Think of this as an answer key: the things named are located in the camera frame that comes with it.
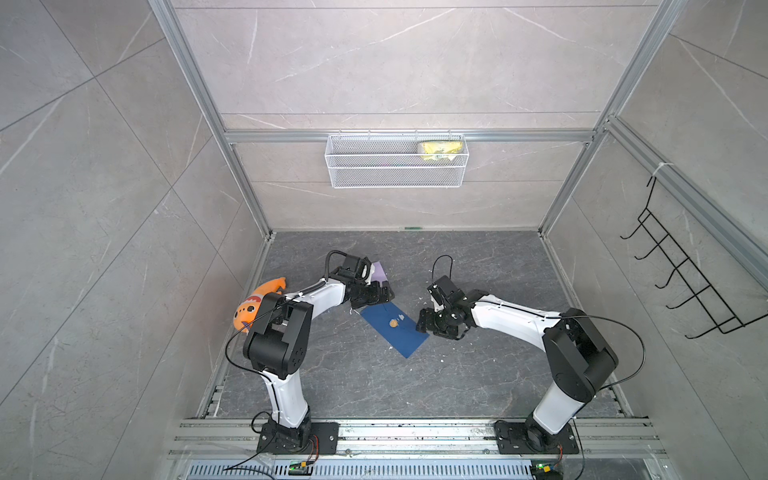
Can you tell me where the yellow item in basket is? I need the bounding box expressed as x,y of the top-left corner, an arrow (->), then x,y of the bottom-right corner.
417,140 -> 464,162

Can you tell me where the black wire hook rack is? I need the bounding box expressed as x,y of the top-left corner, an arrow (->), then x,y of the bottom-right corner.
620,176 -> 767,340

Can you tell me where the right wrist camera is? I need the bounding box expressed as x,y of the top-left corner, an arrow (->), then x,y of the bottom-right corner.
427,275 -> 466,311

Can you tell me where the orange fish plush toy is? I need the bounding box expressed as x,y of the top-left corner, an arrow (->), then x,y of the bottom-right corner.
233,277 -> 287,333

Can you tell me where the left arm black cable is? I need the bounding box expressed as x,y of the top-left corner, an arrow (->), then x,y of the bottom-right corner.
323,249 -> 355,283

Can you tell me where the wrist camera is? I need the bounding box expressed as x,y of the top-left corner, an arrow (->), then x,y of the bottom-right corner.
427,275 -> 466,311
338,254 -> 373,283

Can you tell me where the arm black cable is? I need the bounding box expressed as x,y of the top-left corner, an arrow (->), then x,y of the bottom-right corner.
587,314 -> 647,391
323,249 -> 355,283

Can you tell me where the aluminium mounting rail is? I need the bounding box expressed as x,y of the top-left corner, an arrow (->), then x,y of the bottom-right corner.
160,418 -> 678,479

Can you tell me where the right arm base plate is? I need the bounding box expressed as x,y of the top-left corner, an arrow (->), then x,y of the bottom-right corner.
493,420 -> 580,455

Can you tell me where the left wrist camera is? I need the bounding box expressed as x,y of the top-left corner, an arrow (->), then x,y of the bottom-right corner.
338,254 -> 373,283

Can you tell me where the dark blue envelope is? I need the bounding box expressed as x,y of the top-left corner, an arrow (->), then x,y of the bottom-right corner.
361,303 -> 428,358

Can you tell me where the white wire mesh basket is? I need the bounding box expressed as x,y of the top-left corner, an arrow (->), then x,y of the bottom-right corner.
324,133 -> 469,189

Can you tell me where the purple envelope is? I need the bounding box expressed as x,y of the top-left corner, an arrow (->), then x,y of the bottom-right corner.
369,261 -> 388,283

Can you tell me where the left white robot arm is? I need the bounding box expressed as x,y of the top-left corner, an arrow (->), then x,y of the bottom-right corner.
233,277 -> 394,452

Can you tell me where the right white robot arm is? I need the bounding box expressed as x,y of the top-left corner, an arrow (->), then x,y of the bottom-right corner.
416,288 -> 619,453

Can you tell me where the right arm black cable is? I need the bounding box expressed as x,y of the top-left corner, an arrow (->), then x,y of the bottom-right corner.
587,314 -> 647,391

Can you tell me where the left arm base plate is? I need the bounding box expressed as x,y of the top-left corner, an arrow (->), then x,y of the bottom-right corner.
257,419 -> 340,455

